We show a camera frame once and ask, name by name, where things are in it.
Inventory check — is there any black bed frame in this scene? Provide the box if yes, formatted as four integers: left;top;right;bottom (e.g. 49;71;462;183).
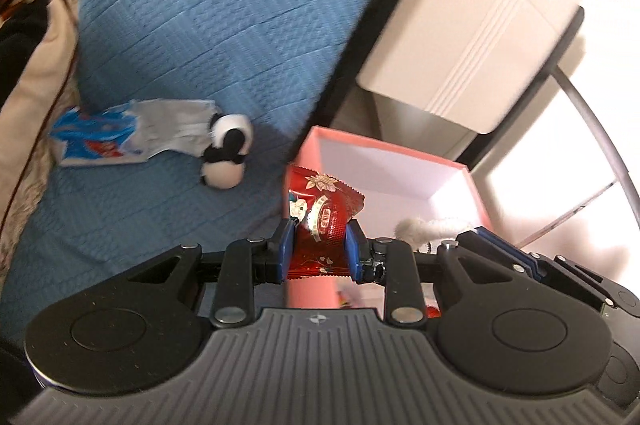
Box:
286;0;453;163

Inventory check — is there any blue snack packet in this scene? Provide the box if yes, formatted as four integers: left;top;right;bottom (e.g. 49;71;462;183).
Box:
49;102;152;169

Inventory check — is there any white fluffy cloth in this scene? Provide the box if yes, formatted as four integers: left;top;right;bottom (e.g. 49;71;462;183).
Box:
394;216;472;252

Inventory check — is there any pink cardboard box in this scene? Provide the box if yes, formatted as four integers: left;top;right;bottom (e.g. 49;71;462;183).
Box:
284;125;507;322

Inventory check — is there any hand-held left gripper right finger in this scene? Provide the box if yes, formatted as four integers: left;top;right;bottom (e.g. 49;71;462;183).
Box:
345;219;524;326

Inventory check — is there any red patterned snack packet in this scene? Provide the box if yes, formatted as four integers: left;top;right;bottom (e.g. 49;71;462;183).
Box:
286;164;367;282

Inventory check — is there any black curved tube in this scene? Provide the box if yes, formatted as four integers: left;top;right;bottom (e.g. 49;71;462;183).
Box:
549;4;640;228

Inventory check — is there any striped fleece blanket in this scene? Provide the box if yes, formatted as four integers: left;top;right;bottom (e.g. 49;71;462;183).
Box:
0;0;85;256

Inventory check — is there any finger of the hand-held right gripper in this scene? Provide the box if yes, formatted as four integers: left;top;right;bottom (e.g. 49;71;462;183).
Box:
459;226;557;279

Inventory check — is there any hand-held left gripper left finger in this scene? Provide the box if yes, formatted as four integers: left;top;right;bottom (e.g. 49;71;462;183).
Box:
126;218;298;329

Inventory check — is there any panda plush toy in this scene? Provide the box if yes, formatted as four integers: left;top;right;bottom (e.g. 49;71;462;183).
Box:
200;112;254;191

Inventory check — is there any blue quilted bedsheet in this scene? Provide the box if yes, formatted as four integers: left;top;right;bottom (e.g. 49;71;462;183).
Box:
0;0;422;343

